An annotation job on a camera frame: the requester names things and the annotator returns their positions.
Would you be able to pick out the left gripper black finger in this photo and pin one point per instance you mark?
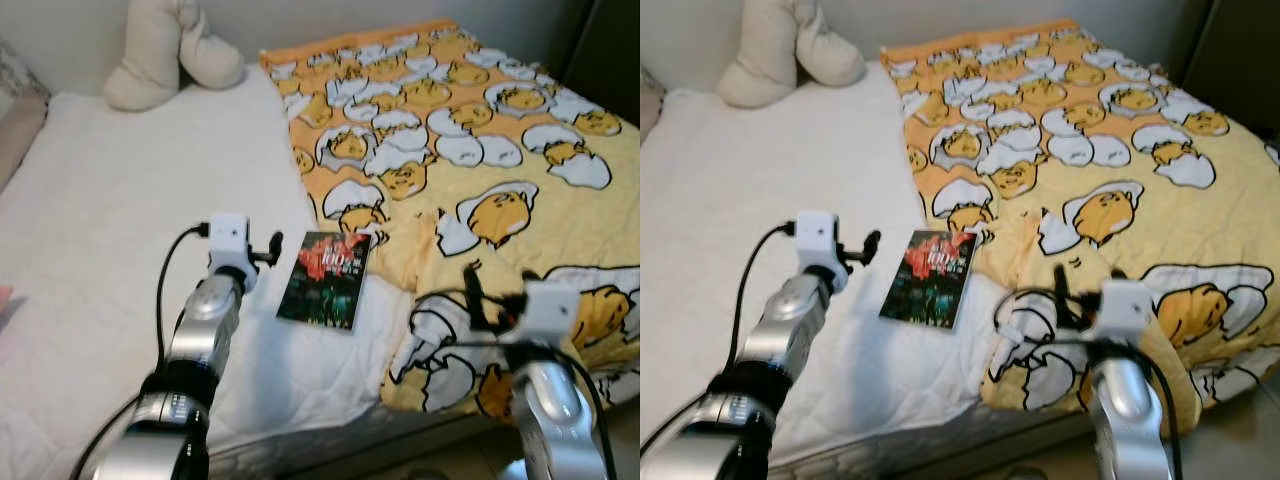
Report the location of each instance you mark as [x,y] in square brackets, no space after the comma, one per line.
[872,241]
[275,243]

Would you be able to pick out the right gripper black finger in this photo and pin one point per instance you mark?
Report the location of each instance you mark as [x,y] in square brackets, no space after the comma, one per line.
[476,295]
[1063,295]

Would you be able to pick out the yellow cartoon egg blanket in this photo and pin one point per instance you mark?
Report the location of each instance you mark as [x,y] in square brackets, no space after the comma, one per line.
[1110,130]
[500,130]

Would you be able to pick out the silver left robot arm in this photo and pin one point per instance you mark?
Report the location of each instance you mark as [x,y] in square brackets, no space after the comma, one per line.
[790,320]
[205,320]

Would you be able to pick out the dark cover paperback book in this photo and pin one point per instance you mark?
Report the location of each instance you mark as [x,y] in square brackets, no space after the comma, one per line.
[325,280]
[928,280]

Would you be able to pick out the white quilted mattress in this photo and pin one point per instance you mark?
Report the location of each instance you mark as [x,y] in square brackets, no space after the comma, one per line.
[120,200]
[760,200]

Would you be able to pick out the grey bed base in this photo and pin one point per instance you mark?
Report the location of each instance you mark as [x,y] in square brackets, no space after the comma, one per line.
[960,445]
[400,445]

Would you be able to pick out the beige plush bolster pillow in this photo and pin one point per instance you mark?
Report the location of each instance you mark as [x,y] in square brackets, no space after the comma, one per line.
[160,60]
[775,60]

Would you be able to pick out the pink pillow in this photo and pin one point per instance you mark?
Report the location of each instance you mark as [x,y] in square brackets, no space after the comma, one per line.
[10,305]

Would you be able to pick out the pale patterned pillow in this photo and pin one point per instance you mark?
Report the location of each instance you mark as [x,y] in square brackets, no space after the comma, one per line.
[648,98]
[20,120]

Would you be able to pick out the grey panel wardrobe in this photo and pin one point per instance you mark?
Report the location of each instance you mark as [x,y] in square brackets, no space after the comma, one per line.
[605,50]
[1235,55]

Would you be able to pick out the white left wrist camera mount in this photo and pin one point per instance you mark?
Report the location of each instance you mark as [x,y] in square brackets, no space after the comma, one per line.
[818,238]
[230,240]

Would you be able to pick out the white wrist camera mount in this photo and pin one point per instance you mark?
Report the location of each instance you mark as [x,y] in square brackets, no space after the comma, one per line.
[1125,305]
[818,238]
[230,240]
[550,305]

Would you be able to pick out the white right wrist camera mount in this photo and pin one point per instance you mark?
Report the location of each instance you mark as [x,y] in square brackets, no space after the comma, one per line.
[550,305]
[1125,305]

